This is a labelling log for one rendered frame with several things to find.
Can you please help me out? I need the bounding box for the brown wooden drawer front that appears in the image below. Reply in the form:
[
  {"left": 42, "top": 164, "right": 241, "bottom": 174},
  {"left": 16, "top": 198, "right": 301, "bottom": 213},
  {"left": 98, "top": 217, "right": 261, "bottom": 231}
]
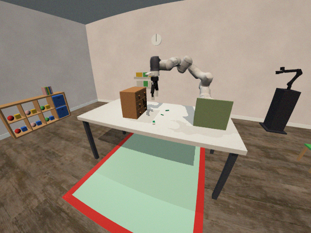
[
  {"left": 142, "top": 104, "right": 147, "bottom": 113},
  {"left": 142, "top": 96, "right": 147, "bottom": 105},
  {"left": 137, "top": 107, "right": 142, "bottom": 118},
  {"left": 136, "top": 99, "right": 142, "bottom": 109},
  {"left": 141, "top": 88, "right": 146, "bottom": 97},
  {"left": 135, "top": 90, "right": 141, "bottom": 101}
]

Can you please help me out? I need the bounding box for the brown wooden chest of drawers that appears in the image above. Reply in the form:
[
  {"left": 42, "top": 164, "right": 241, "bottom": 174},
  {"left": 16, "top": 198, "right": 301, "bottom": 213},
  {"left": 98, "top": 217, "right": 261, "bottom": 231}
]
[{"left": 120, "top": 87, "right": 146, "bottom": 119}]

